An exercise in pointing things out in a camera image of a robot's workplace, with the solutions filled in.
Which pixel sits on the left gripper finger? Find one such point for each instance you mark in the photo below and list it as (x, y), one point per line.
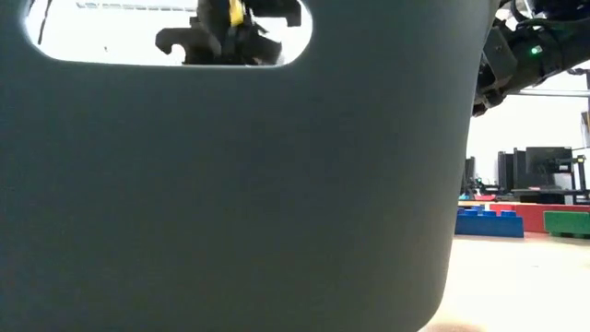
(276, 9)
(193, 39)

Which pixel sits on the blue rectangular brick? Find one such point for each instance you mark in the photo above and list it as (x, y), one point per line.
(488, 226)

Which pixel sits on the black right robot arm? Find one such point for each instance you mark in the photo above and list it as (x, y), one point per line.
(562, 41)

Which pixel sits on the ceiling light strip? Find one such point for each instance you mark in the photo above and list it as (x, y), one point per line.
(129, 7)

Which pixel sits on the black computer tower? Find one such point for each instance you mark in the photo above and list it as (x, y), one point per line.
(507, 170)

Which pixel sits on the large dark grey bin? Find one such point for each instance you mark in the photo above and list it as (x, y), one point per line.
(230, 184)

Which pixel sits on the black equipment rack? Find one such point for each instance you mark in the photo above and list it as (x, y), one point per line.
(581, 173)

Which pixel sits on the black background desk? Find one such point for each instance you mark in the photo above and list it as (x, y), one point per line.
(544, 196)

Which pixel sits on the small green square brick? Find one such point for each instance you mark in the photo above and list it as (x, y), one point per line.
(567, 223)

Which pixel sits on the grey wall rail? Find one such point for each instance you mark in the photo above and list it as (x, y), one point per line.
(553, 93)

